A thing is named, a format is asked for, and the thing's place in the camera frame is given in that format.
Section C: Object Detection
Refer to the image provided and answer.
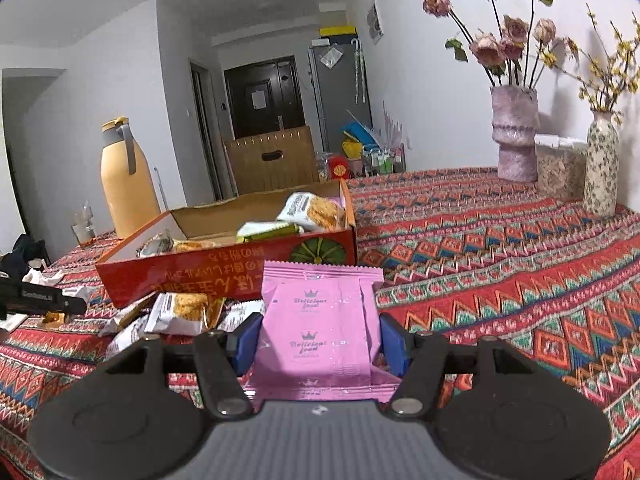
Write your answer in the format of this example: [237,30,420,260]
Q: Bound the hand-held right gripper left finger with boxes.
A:
[102,311,264,421]

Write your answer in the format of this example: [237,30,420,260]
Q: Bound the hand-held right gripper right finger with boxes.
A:
[378,312,538,421]

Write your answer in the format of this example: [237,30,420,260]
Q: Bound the pink snack packet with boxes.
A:
[246,259,403,403]

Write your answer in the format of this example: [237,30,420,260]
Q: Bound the orange cardboard box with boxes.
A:
[94,178,358,311]

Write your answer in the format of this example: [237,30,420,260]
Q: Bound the green snack bar packet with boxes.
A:
[236,220,302,242]

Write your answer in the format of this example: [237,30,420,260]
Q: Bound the white cloth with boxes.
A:
[22,267,65,286]

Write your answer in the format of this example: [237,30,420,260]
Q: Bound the white cracker packet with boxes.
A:
[102,317,151,358]
[217,300,265,335]
[172,239,221,253]
[144,291,209,336]
[136,230,174,257]
[276,191,347,232]

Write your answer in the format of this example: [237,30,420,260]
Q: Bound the black bag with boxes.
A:
[0,234,51,273]

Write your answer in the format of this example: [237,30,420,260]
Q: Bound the clear drinking glass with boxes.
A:
[71,202,98,248]

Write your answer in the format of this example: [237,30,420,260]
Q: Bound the patterned red tablecloth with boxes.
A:
[0,166,640,480]

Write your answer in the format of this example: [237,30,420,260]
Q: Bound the yellow thermos jug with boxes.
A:
[100,116,162,240]

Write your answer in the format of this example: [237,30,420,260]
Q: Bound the red gift box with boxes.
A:
[327,155,352,180]

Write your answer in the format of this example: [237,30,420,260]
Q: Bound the blue plastic dustpan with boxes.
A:
[342,110,376,143]

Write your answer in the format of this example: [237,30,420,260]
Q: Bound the clear food container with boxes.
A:
[535,133,588,201]

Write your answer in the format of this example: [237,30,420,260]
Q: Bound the dark entrance door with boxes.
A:
[223,57,297,138]

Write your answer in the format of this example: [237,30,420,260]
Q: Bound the pink ceramic vase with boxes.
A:
[490,85,541,182]

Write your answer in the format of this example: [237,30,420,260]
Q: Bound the grey refrigerator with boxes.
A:
[307,40,373,153]

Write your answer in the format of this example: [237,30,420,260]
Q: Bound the folded white umbrella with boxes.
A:
[351,37,365,103]

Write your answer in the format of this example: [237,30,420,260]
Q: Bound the floral print vase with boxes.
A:
[582,110,621,217]

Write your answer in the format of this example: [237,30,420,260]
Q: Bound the dried pink roses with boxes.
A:
[414,0,578,88]

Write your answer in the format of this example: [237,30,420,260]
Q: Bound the yellow flower branches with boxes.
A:
[550,2,640,113]

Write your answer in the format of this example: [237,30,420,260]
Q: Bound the metal wire cart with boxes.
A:
[361,144,405,177]

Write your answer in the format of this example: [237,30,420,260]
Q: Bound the white wall panel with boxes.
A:
[366,0,385,43]

